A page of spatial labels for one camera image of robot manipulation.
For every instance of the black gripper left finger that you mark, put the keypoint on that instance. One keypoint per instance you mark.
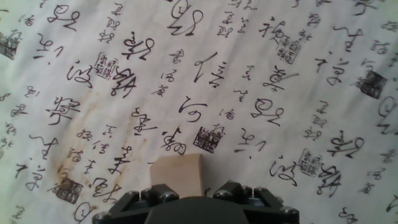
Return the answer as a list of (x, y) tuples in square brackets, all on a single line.
[(136, 202)]

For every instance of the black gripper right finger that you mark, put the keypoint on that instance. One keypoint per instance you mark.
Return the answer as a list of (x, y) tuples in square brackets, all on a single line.
[(258, 202)]

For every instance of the wooden cube block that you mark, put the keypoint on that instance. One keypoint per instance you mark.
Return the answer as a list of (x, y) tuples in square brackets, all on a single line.
[(177, 174)]

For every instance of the beige calligraphy print cloth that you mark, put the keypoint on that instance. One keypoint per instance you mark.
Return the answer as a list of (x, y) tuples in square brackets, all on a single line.
[(217, 77)]

